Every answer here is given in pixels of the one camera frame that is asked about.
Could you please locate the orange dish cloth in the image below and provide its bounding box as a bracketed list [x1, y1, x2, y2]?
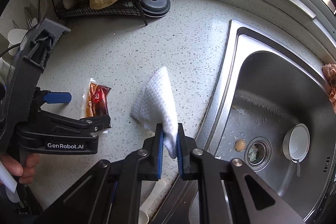
[322, 63, 336, 112]

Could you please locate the person's left hand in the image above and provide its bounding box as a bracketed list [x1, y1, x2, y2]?
[0, 153, 41, 185]

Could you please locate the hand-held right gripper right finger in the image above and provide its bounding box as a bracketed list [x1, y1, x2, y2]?
[176, 123, 306, 224]

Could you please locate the steel utensil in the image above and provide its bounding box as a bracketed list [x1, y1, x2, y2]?
[24, 5, 33, 28]
[33, 0, 42, 26]

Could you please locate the stainless steel sink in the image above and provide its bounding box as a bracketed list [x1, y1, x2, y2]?
[157, 19, 336, 224]

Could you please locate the white measuring spoon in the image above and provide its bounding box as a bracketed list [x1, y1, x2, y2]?
[138, 179, 167, 224]

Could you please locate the sink drain strainer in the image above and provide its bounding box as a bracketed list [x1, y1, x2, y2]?
[245, 137, 273, 170]

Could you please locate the steel spoon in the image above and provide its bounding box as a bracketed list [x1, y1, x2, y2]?
[290, 157, 302, 177]

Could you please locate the black round lid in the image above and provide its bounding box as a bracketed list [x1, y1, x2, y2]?
[139, 0, 171, 17]

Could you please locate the red brown sauce packet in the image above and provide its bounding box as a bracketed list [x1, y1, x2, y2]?
[80, 78, 113, 134]

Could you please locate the white paper towel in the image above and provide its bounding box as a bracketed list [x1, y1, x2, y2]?
[130, 66, 179, 160]

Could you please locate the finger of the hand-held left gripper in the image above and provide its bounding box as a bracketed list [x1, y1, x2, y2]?
[37, 110, 111, 136]
[34, 88, 72, 109]

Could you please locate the white ceramic bowl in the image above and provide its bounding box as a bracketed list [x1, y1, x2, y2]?
[282, 123, 311, 163]

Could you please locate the brown food scrap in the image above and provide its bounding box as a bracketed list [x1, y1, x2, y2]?
[234, 139, 247, 152]

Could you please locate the white plastic piece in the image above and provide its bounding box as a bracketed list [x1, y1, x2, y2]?
[0, 161, 20, 203]

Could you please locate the black cable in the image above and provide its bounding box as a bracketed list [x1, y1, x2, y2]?
[0, 43, 21, 58]

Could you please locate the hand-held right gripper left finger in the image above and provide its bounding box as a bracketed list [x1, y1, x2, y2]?
[34, 123, 166, 224]

